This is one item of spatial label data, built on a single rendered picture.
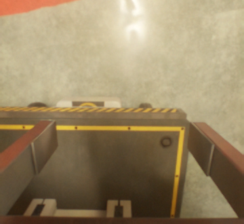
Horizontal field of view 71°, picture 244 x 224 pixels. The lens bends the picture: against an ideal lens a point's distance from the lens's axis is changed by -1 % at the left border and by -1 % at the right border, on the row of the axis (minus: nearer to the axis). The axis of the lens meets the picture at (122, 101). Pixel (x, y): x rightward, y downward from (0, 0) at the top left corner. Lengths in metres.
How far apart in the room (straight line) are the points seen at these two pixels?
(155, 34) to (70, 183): 0.67
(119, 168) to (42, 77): 0.55
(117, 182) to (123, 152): 0.12
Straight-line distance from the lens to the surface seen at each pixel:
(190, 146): 0.17
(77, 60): 0.83
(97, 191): 0.66
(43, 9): 0.89
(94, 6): 0.83
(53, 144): 0.17
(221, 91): 0.94
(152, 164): 0.60
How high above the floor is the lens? 0.80
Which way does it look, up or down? 74 degrees down
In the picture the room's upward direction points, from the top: 178 degrees counter-clockwise
